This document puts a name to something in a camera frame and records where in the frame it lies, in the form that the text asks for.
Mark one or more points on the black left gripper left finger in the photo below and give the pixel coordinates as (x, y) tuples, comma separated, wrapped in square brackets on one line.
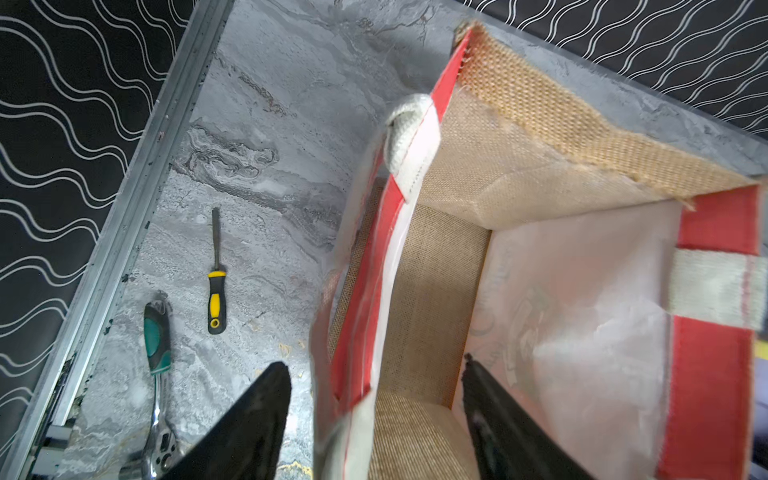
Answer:
[(246, 441)]

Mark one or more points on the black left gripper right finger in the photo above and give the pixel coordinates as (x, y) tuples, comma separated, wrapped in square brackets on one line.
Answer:
[(507, 442)]

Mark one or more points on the jute and red tote bag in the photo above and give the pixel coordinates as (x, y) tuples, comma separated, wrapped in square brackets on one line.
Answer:
[(611, 283)]

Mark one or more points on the yellow black handled file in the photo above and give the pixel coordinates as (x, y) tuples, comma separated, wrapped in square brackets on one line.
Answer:
[(217, 304)]

